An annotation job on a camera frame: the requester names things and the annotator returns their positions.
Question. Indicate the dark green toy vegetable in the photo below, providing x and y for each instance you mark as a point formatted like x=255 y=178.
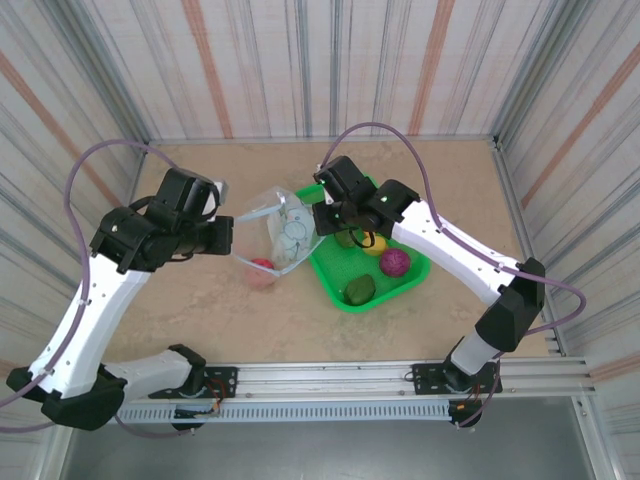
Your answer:
x=360 y=290

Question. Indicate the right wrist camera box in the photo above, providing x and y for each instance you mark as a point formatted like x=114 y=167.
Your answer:
x=328 y=198

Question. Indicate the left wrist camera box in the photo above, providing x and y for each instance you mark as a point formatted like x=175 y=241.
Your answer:
x=222 y=192

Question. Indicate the aluminium frame side rail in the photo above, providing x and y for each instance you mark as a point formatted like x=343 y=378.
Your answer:
x=140 y=165
x=520 y=225

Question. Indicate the aluminium mounting rail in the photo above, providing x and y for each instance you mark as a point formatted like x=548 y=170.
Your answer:
x=325 y=380

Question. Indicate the black connector box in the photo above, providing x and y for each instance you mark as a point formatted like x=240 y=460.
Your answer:
x=187 y=422
x=465 y=412

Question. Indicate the grey metal panel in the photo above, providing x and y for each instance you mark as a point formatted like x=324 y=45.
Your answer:
x=325 y=450

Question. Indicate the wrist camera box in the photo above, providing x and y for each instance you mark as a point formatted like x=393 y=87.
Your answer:
x=328 y=198
x=222 y=192

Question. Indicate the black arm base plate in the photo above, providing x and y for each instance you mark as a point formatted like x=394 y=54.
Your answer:
x=425 y=377
x=222 y=382

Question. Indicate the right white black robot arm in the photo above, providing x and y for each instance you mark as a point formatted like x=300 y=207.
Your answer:
x=460 y=250

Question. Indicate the green plastic basket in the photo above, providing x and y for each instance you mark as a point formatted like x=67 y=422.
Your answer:
x=400 y=287

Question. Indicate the clear zip-top bag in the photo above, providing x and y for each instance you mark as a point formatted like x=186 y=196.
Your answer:
x=292 y=235

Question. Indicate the red toy strawberry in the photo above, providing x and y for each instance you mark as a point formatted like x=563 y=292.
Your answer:
x=261 y=272

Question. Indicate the yellow toy lemon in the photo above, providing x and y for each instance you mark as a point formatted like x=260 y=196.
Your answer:
x=376 y=246

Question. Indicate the purple toy cabbage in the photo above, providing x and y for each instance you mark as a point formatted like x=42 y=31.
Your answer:
x=395 y=262

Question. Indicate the green toy bell pepper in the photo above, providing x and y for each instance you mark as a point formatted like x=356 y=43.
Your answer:
x=344 y=240

